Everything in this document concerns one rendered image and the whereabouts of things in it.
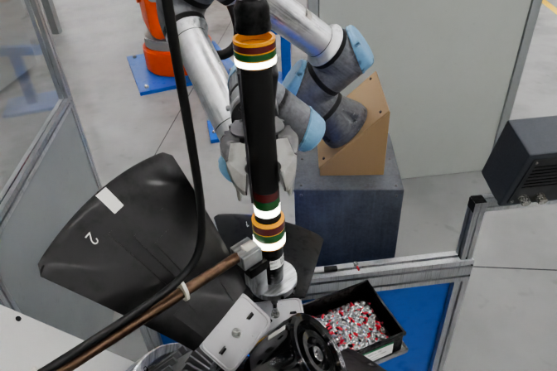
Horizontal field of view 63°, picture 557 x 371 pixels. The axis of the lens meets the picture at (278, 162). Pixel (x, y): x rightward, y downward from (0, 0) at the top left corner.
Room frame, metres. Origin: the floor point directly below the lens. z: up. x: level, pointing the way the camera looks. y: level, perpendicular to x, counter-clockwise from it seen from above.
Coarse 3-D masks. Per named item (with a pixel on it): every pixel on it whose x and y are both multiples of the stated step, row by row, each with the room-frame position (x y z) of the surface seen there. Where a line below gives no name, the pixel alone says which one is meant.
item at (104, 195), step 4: (104, 188) 0.46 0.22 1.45; (100, 192) 0.45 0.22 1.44; (104, 192) 0.45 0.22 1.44; (108, 192) 0.45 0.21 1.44; (96, 196) 0.44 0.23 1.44; (100, 196) 0.45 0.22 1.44; (104, 196) 0.45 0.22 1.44; (108, 196) 0.45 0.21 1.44; (112, 196) 0.45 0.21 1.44; (104, 200) 0.44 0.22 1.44; (108, 200) 0.45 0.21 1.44; (112, 200) 0.45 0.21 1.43; (116, 200) 0.45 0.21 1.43; (104, 204) 0.44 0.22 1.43; (108, 204) 0.44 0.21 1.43; (112, 204) 0.44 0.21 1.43; (116, 204) 0.45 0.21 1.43; (120, 204) 0.45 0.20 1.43; (112, 208) 0.44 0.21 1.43; (116, 208) 0.44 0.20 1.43; (120, 208) 0.44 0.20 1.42
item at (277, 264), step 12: (240, 0) 0.44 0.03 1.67; (252, 0) 0.44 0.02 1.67; (264, 0) 0.44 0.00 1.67; (240, 12) 0.43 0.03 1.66; (252, 12) 0.43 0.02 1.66; (264, 12) 0.44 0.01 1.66; (240, 24) 0.44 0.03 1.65; (252, 24) 0.43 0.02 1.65; (264, 24) 0.44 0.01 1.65; (264, 252) 0.43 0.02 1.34; (276, 252) 0.43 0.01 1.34; (276, 264) 0.43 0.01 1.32; (276, 276) 0.43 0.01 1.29
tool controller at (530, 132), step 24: (528, 120) 0.88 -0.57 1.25; (552, 120) 0.88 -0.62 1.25; (504, 144) 0.87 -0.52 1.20; (528, 144) 0.81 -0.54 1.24; (552, 144) 0.81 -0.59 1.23; (504, 168) 0.85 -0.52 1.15; (528, 168) 0.79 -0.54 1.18; (552, 168) 0.80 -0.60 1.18; (504, 192) 0.82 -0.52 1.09; (528, 192) 0.82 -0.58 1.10; (552, 192) 0.82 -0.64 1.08
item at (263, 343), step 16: (288, 320) 0.38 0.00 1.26; (304, 320) 0.40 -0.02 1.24; (288, 336) 0.36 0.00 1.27; (304, 336) 0.37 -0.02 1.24; (320, 336) 0.39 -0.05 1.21; (256, 352) 0.36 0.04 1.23; (272, 352) 0.35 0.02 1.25; (288, 352) 0.34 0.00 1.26; (304, 352) 0.35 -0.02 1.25; (336, 352) 0.38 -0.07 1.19; (240, 368) 0.36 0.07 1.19; (256, 368) 0.34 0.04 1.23; (272, 368) 0.33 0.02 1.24; (288, 368) 0.32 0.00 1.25; (304, 368) 0.32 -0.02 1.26; (320, 368) 0.34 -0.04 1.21; (336, 368) 0.36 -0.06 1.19
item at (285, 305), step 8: (256, 304) 0.47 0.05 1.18; (264, 304) 0.47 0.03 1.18; (272, 304) 0.47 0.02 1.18; (280, 304) 0.47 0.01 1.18; (288, 304) 0.47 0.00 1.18; (296, 304) 0.47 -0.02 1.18; (280, 312) 0.45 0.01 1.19; (288, 312) 0.45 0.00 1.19; (280, 320) 0.44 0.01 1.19; (272, 328) 0.42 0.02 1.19
